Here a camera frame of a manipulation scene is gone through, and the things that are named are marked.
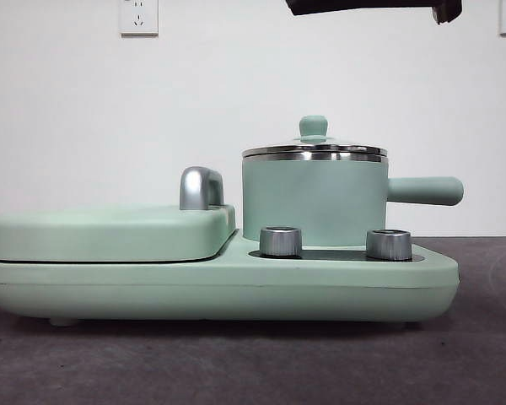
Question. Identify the glass pot lid green knob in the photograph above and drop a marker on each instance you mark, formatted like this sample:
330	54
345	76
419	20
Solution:
314	126

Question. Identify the silver control knob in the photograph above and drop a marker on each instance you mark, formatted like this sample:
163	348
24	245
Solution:
280	242
389	244

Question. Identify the green breakfast machine base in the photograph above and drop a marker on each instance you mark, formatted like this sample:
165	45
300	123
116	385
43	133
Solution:
236	291

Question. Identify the green hinged griddle lid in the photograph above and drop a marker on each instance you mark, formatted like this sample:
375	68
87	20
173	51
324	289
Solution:
109	232

